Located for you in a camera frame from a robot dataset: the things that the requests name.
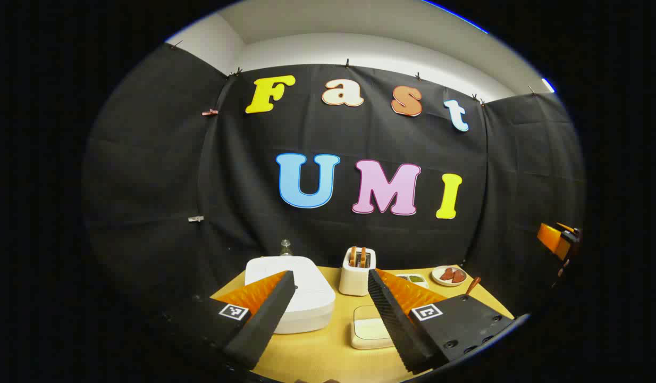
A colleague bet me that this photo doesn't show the white toaster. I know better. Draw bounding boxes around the white toaster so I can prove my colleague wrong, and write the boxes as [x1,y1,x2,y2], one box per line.
[338,246,377,296]

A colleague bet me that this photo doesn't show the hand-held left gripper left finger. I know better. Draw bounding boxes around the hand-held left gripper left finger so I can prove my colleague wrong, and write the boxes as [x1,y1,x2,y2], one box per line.
[163,270,297,371]

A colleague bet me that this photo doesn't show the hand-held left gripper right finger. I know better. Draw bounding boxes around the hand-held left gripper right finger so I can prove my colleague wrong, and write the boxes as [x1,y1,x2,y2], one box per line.
[367,269,520,374]

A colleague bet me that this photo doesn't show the cream tray of rice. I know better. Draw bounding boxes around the cream tray of rice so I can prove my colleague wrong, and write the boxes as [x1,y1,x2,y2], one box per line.
[351,305,398,350]

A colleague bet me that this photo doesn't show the white rice cooker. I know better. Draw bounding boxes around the white rice cooker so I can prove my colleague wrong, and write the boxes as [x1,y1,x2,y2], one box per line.
[245,256,337,335]

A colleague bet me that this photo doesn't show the round white plate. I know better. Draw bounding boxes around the round white plate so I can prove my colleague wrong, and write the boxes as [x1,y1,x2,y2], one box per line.
[432,265,468,287]

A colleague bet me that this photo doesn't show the white divided dish of beans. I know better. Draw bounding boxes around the white divided dish of beans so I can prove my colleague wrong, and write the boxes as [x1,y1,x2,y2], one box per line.
[396,273,430,289]

